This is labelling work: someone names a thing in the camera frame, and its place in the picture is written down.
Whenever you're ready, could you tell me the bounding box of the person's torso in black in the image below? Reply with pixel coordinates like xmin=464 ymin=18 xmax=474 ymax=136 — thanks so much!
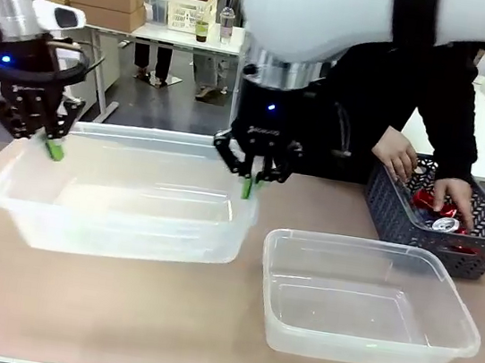
xmin=291 ymin=22 xmax=485 ymax=200

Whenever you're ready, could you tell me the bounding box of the small clear plastic container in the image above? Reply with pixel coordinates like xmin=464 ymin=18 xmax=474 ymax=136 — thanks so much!
xmin=248 ymin=224 xmax=485 ymax=363

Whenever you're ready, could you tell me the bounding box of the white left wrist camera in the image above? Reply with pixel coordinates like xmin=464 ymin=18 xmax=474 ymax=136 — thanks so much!
xmin=30 ymin=0 xmax=90 ymax=37

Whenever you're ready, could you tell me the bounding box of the person's left hand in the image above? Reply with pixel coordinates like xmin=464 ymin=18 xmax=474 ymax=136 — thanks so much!
xmin=427 ymin=173 xmax=482 ymax=234

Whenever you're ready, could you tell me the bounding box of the cream plastic crate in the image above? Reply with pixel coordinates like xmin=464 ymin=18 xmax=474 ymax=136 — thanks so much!
xmin=162 ymin=0 xmax=219 ymax=38

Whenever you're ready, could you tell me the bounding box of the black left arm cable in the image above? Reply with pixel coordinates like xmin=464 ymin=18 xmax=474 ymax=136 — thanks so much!
xmin=0 ymin=30 xmax=108 ymax=97

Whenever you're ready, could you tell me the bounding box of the clear storage box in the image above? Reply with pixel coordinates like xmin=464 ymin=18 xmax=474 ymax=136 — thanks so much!
xmin=137 ymin=0 xmax=172 ymax=27

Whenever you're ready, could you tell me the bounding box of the bystander in dark trousers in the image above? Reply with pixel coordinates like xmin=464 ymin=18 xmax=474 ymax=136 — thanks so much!
xmin=115 ymin=0 xmax=182 ymax=89

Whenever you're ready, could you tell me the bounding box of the crushed red can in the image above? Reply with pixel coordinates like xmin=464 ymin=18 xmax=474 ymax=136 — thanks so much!
xmin=409 ymin=189 xmax=463 ymax=220
xmin=444 ymin=240 xmax=484 ymax=258

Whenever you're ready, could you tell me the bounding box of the large clear plastic container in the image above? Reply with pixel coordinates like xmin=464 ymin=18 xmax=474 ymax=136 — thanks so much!
xmin=0 ymin=106 xmax=269 ymax=280

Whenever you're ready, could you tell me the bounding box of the dark grey woven basket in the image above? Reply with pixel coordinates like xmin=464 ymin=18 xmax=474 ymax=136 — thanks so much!
xmin=354 ymin=147 xmax=485 ymax=284

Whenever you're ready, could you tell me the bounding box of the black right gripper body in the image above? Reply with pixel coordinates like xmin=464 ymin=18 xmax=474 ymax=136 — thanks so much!
xmin=225 ymin=74 xmax=312 ymax=175

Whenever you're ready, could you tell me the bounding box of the person's left forearm black sleeve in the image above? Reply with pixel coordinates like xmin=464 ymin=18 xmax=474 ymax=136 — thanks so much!
xmin=423 ymin=93 xmax=485 ymax=184

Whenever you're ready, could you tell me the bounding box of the clear cup with lid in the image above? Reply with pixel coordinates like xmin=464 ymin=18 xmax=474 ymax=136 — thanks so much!
xmin=215 ymin=4 xmax=238 ymax=47

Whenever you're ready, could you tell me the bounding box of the bystander in grey trousers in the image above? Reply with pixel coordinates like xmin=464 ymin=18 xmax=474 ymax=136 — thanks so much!
xmin=176 ymin=0 xmax=246 ymax=107

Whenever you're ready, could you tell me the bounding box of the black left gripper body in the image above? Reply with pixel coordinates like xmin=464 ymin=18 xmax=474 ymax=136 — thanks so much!
xmin=0 ymin=26 xmax=73 ymax=141

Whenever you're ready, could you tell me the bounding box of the cup with dark drink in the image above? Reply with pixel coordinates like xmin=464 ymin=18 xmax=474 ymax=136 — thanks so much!
xmin=191 ymin=11 xmax=212 ymax=46

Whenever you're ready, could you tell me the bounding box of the person's right hand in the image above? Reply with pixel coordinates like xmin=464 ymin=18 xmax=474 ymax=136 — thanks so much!
xmin=368 ymin=123 xmax=423 ymax=185

